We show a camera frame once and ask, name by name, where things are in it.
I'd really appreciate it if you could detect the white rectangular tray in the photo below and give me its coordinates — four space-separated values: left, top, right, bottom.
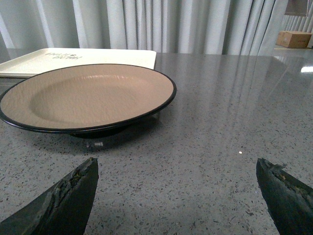
0 48 157 78

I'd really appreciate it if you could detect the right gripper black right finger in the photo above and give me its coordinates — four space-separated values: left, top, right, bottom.
256 158 313 235

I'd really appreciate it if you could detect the brown cardboard box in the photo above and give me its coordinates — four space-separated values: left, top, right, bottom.
276 31 312 48

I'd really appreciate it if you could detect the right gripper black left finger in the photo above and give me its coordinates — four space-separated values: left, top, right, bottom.
0 158 99 235

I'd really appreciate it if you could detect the grey curtain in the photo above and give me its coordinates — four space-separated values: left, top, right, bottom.
0 0 287 56

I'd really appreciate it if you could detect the tan plate with black rim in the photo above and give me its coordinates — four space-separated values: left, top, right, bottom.
0 64 177 135

